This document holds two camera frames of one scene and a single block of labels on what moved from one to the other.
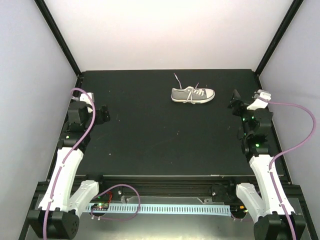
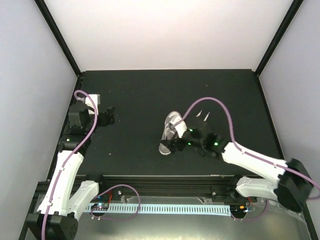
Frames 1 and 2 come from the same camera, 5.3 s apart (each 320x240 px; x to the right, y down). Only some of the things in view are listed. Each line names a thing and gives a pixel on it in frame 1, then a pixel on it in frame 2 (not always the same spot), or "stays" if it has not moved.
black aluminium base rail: x=165 y=187 stays
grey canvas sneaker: x=190 y=95 to x=172 y=118
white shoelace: x=198 y=92 to x=199 y=114
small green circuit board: x=100 y=206 stays
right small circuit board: x=239 y=209 stays
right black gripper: x=236 y=112 to x=171 y=145
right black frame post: x=279 y=34 stays
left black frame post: x=45 y=12 stays
